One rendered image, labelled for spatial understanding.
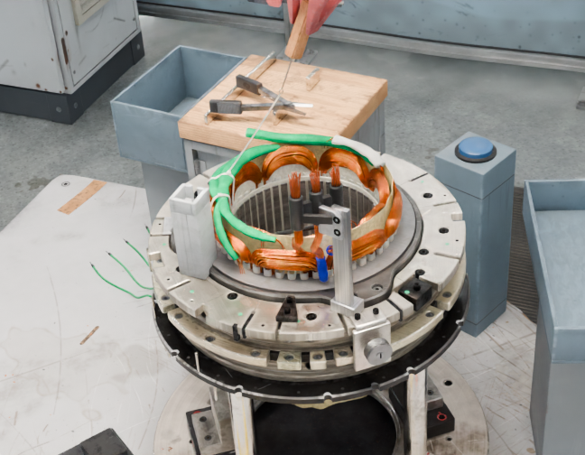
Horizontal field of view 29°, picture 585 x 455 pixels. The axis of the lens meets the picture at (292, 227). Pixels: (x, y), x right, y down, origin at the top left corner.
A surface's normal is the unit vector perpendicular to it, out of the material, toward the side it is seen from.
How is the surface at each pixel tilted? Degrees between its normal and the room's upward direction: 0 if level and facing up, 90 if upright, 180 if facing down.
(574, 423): 90
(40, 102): 90
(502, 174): 90
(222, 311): 0
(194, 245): 90
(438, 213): 0
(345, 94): 0
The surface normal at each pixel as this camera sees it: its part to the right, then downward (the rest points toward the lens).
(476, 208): -0.67, 0.47
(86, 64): 0.92, 0.17
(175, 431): -0.06, -0.81
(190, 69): -0.46, 0.54
